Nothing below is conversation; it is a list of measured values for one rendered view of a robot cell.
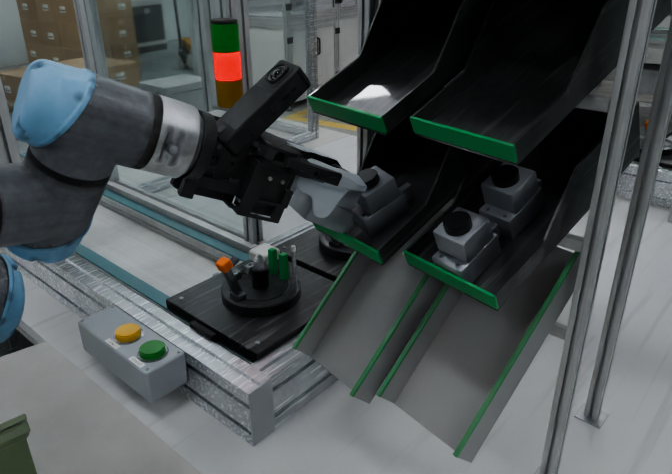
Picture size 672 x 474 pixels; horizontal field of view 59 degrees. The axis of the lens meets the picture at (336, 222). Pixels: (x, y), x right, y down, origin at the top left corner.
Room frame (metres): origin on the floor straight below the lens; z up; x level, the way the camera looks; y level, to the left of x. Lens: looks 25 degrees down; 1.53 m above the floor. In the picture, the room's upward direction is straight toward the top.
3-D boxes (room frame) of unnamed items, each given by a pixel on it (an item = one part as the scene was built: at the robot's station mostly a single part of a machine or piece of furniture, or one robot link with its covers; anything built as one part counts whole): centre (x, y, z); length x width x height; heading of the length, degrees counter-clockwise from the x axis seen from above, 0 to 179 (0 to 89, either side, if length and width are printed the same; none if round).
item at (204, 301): (0.90, 0.13, 0.96); 0.24 x 0.24 x 0.02; 49
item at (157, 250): (1.12, 0.34, 0.91); 0.84 x 0.28 x 0.10; 49
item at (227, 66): (1.11, 0.20, 1.33); 0.05 x 0.05 x 0.05
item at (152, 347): (0.75, 0.29, 0.96); 0.04 x 0.04 x 0.02
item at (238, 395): (0.97, 0.44, 0.91); 0.89 x 0.06 x 0.11; 49
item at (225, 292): (0.90, 0.13, 0.98); 0.14 x 0.14 x 0.02
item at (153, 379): (0.79, 0.34, 0.93); 0.21 x 0.07 x 0.06; 49
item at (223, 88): (1.11, 0.20, 1.28); 0.05 x 0.05 x 0.05
